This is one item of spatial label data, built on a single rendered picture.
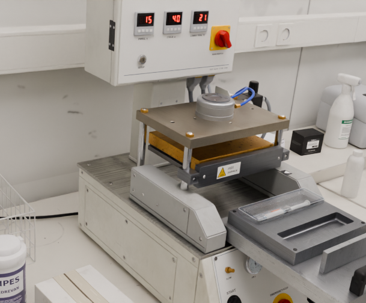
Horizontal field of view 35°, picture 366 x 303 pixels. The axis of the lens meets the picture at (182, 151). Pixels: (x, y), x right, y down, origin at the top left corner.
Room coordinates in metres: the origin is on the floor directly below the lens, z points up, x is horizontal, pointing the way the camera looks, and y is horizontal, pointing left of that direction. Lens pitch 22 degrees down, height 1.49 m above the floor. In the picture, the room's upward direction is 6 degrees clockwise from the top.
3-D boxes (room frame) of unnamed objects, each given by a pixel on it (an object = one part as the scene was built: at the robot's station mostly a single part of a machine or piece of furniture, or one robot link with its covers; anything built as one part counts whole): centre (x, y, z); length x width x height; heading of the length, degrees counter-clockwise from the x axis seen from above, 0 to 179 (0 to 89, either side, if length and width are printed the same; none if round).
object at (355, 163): (1.60, -0.51, 0.82); 0.05 x 0.05 x 0.14
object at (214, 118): (1.19, -0.05, 1.08); 0.31 x 0.24 x 0.13; 130
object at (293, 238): (0.95, -0.22, 0.98); 0.20 x 0.17 x 0.03; 130
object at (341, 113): (1.90, -0.53, 0.92); 0.09 x 0.08 x 0.25; 47
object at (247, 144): (1.16, -0.06, 1.07); 0.22 x 0.17 x 0.10; 130
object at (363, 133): (2.02, -0.63, 0.88); 0.25 x 0.20 x 0.17; 34
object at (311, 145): (1.81, -0.41, 0.83); 0.09 x 0.06 x 0.07; 122
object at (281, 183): (1.18, -0.21, 0.97); 0.26 x 0.05 x 0.07; 40
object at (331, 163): (1.82, -0.39, 0.77); 0.84 x 0.30 x 0.04; 130
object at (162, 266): (1.16, -0.08, 0.84); 0.53 x 0.37 x 0.17; 40
